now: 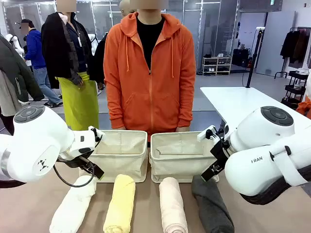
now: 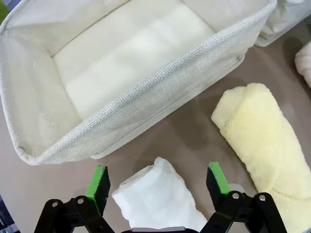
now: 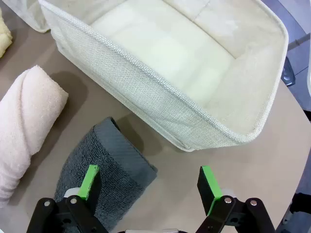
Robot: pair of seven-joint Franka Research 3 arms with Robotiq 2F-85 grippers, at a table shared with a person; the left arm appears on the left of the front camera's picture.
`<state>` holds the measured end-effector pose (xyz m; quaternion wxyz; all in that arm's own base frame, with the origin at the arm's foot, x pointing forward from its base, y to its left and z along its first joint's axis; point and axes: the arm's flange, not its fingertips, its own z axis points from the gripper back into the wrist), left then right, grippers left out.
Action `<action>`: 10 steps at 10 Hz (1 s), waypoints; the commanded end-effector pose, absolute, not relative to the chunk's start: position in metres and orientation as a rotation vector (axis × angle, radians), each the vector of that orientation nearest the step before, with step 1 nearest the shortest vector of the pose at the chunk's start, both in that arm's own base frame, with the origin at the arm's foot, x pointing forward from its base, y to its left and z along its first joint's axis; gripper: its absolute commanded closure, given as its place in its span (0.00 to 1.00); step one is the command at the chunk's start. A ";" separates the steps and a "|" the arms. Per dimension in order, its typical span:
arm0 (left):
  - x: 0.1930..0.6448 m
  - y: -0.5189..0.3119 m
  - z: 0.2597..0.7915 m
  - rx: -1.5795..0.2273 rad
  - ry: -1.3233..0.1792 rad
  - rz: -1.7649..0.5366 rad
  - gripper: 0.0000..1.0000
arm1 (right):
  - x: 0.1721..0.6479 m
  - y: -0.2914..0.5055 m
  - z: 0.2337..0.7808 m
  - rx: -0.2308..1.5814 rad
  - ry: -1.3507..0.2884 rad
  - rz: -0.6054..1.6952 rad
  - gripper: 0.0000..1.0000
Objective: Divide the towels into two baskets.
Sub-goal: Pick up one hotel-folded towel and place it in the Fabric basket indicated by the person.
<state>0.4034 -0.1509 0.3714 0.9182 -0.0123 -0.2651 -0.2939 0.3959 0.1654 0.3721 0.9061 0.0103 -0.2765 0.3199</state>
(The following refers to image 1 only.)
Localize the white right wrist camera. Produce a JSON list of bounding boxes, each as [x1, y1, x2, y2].
[[197, 124, 217, 143]]

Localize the white towel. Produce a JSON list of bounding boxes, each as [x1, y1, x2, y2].
[[49, 175, 97, 233]]

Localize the black tripod pole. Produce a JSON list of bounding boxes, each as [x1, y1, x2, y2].
[[245, 26, 266, 88]]

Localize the person in orange hoodie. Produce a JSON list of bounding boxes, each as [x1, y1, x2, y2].
[[103, 0, 196, 135]]

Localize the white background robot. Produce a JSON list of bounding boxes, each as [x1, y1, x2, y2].
[[4, 33, 25, 59]]

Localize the black utility cart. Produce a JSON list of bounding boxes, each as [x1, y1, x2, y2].
[[281, 70, 311, 110]]

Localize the black right arm cable sleeve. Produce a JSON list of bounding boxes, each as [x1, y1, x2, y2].
[[239, 164, 311, 206]]

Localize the white folding table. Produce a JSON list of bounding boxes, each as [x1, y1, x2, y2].
[[200, 86, 311, 133]]

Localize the person in dark green jacket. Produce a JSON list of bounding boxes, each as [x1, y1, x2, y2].
[[0, 35, 46, 135]]

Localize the clothes rack with dark garments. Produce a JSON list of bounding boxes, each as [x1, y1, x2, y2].
[[280, 26, 311, 69]]

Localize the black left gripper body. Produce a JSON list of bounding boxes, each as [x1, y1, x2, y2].
[[81, 156, 105, 182]]

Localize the white shoe rack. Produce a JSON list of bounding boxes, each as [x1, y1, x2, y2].
[[202, 56, 233, 76]]

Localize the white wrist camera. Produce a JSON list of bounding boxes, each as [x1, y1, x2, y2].
[[197, 124, 217, 143], [88, 125, 105, 147]]

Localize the seated person in orange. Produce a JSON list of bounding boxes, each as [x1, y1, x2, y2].
[[295, 96, 311, 120]]

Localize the pink towel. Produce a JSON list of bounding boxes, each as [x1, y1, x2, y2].
[[158, 177, 189, 233]]

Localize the black suitcase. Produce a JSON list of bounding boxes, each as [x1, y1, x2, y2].
[[232, 48, 251, 67]]

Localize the yellow towel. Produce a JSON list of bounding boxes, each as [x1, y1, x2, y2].
[[103, 173, 137, 233]]

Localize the person in black coat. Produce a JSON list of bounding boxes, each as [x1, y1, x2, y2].
[[40, 0, 95, 89]]

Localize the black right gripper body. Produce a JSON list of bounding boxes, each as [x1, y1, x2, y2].
[[210, 138, 231, 168]]

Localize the cream fabric basket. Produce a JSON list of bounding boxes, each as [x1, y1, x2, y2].
[[84, 130, 148, 183], [149, 131, 221, 183]]

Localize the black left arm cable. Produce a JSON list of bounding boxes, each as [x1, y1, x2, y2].
[[52, 157, 96, 188]]

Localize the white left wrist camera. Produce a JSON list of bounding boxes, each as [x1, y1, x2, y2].
[[88, 125, 105, 147]]

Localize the person in blue jacket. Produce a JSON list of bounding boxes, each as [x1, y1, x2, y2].
[[20, 18, 64, 108]]

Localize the dark grey towel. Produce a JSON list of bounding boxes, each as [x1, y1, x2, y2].
[[191, 175, 235, 233]]

